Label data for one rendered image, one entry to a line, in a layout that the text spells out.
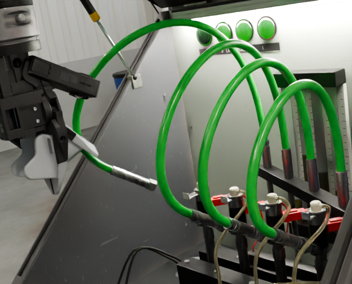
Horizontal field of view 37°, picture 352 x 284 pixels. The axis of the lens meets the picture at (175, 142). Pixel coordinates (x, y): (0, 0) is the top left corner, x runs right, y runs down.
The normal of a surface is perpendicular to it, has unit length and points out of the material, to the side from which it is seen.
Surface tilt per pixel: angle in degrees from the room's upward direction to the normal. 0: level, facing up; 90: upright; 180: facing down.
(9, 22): 90
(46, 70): 90
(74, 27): 90
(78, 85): 90
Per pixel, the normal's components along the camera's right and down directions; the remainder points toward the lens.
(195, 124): -0.71, 0.28
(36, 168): 0.69, 0.12
